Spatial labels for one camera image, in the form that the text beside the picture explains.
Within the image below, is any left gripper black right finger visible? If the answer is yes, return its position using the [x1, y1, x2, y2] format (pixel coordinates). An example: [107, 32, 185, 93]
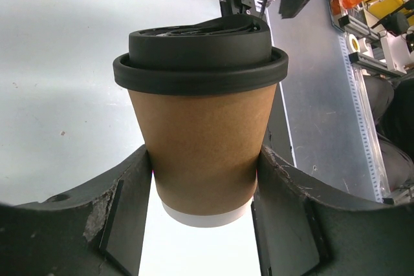
[252, 146, 413, 275]

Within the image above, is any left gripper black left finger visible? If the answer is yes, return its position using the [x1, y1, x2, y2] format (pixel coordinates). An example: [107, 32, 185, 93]
[1, 147, 152, 275]

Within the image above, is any single brown paper cup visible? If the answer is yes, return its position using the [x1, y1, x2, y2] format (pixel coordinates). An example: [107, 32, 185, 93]
[129, 85, 276, 228]

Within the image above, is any single black cup lid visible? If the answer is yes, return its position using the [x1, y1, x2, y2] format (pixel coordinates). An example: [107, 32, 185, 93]
[113, 14, 289, 96]

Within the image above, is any aluminium frame rail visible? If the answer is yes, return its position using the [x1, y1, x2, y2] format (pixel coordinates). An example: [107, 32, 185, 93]
[338, 33, 390, 203]

